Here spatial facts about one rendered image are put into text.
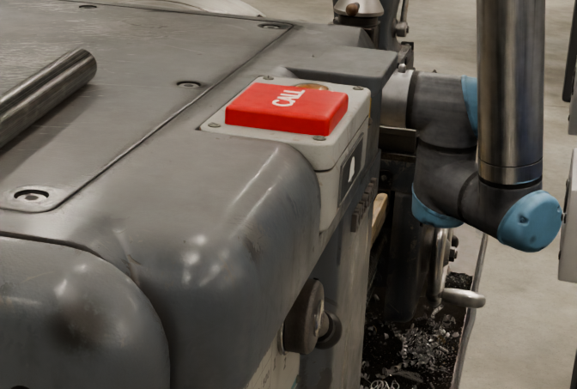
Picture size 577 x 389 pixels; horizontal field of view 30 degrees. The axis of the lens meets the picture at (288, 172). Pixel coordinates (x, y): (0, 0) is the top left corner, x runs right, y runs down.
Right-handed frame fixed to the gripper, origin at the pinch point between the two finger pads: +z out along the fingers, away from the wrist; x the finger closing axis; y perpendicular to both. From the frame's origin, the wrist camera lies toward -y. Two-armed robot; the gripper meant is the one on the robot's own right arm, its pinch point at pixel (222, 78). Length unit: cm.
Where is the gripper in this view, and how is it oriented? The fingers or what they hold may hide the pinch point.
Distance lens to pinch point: 141.3
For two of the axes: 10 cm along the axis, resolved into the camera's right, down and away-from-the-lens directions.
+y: 2.4, -2.9, 9.3
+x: 0.7, -9.5, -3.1
